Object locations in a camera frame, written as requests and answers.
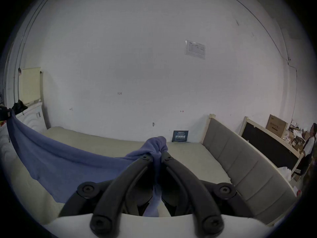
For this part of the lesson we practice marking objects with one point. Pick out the dark blue card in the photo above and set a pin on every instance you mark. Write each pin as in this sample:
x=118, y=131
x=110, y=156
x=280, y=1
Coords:
x=180, y=136

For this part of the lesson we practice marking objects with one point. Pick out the grey padded headboard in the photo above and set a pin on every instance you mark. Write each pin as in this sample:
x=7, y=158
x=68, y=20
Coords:
x=247, y=168

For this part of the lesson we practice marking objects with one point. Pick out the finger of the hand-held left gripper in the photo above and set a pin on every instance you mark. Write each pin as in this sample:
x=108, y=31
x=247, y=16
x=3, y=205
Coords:
x=4, y=112

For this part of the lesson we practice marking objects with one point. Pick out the white washing machine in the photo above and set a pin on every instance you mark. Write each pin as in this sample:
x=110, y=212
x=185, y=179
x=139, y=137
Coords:
x=32, y=118

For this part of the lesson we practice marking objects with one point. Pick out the black panel with wooden frame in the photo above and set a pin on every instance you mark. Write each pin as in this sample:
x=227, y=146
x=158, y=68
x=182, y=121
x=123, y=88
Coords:
x=270, y=145

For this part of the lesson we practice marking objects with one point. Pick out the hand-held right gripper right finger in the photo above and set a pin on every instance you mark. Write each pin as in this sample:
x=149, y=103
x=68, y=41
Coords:
x=190, y=190

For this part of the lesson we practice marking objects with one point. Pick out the white paper sheet on wall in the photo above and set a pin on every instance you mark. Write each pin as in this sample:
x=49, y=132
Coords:
x=195, y=49

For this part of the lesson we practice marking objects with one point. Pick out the bed with beige sheet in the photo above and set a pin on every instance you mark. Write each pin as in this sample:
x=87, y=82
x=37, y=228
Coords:
x=198, y=162

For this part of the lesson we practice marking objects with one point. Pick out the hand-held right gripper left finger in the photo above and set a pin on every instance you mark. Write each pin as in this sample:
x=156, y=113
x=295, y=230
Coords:
x=116, y=194

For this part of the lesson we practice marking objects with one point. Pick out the brown carton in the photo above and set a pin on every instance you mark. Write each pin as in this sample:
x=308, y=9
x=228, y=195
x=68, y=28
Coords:
x=276, y=125

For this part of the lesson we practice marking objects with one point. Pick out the pale yellow board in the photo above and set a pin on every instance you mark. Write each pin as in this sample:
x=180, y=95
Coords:
x=30, y=84

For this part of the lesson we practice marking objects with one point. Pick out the blue garment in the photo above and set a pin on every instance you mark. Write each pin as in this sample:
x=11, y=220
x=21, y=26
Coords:
x=62, y=162

